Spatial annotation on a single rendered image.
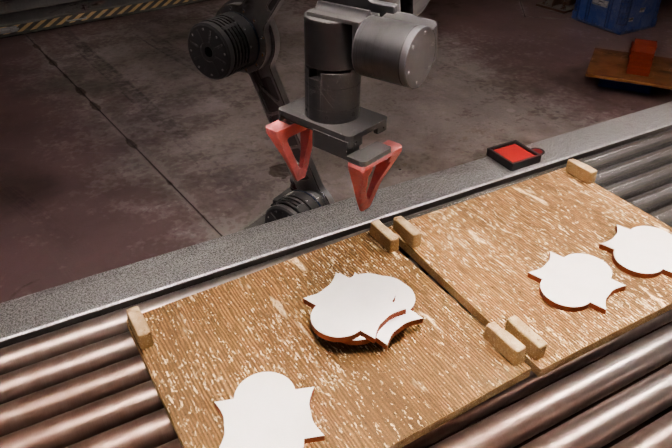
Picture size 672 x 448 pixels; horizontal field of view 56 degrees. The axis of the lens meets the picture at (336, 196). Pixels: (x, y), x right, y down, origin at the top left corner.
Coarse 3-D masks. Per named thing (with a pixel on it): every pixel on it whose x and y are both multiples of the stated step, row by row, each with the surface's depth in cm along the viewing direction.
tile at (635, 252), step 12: (624, 228) 102; (636, 228) 102; (648, 228) 102; (612, 240) 99; (624, 240) 99; (636, 240) 99; (648, 240) 99; (660, 240) 99; (612, 252) 98; (624, 252) 97; (636, 252) 97; (648, 252) 97; (660, 252) 97; (624, 264) 94; (636, 264) 94; (648, 264) 94; (660, 264) 94; (636, 276) 93; (648, 276) 93
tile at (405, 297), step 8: (392, 280) 88; (400, 288) 87; (408, 288) 87; (400, 296) 85; (408, 296) 85; (400, 304) 84; (408, 304) 84; (408, 312) 83; (392, 320) 82; (400, 320) 82; (408, 320) 82; (416, 320) 82; (384, 328) 80; (392, 328) 80; (400, 328) 81; (360, 336) 79; (384, 336) 79; (392, 336) 80; (352, 344) 79; (360, 344) 79; (384, 344) 78
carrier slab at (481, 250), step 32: (512, 192) 113; (544, 192) 113; (576, 192) 113; (608, 192) 113; (416, 224) 105; (448, 224) 105; (480, 224) 105; (512, 224) 105; (544, 224) 105; (576, 224) 105; (608, 224) 105; (640, 224) 105; (416, 256) 98; (448, 256) 98; (480, 256) 98; (512, 256) 98; (544, 256) 98; (608, 256) 98; (448, 288) 93; (480, 288) 91; (512, 288) 91; (640, 288) 91; (480, 320) 87; (544, 320) 86; (576, 320) 86; (608, 320) 86; (640, 320) 86; (576, 352) 81
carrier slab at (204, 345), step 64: (320, 256) 98; (384, 256) 98; (192, 320) 86; (256, 320) 86; (448, 320) 86; (192, 384) 77; (320, 384) 77; (384, 384) 77; (448, 384) 77; (512, 384) 78
